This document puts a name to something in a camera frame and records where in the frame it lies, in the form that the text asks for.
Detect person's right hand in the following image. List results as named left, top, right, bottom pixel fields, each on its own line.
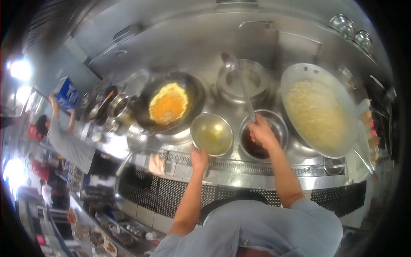
left=247, top=113, right=277, bottom=151

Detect person's left hand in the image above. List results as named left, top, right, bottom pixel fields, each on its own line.
left=190, top=145, right=210, bottom=174

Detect person's right fingers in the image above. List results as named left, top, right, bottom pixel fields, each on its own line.
left=247, top=113, right=268, bottom=145

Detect person's left fingers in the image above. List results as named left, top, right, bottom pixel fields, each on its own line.
left=191, top=145, right=209, bottom=158

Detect steel bowl of yellow oil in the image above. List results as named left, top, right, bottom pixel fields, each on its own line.
left=190, top=113, right=234, bottom=157

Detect long steel ladle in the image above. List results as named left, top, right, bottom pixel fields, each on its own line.
left=221, top=52, right=257, bottom=124

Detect steel bowl of dark sauce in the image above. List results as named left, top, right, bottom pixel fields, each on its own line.
left=239, top=109, right=289, bottom=160

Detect beige cloth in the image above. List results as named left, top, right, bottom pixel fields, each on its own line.
left=148, top=154, right=166, bottom=176

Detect steel stock pot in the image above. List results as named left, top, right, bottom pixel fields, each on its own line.
left=216, top=59, right=273, bottom=105

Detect steel stove range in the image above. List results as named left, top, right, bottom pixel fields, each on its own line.
left=116, top=122, right=368, bottom=225

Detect yellow omelette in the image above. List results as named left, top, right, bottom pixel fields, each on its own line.
left=148, top=82, right=189, bottom=126

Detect black wok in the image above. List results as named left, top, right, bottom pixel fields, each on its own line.
left=132, top=72, right=207, bottom=134

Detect pile of pale noodles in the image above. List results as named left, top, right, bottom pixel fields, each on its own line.
left=285, top=80, right=349, bottom=149

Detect large steel pan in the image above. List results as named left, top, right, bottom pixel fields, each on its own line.
left=280, top=63, right=359, bottom=159

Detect person's body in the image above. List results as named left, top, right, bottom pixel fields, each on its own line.
left=151, top=190, right=344, bottom=257

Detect prep counter with dishes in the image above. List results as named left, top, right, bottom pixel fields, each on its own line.
left=69, top=196, right=167, bottom=257

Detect blue carton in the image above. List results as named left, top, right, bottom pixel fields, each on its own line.
left=54, top=76, right=80, bottom=112

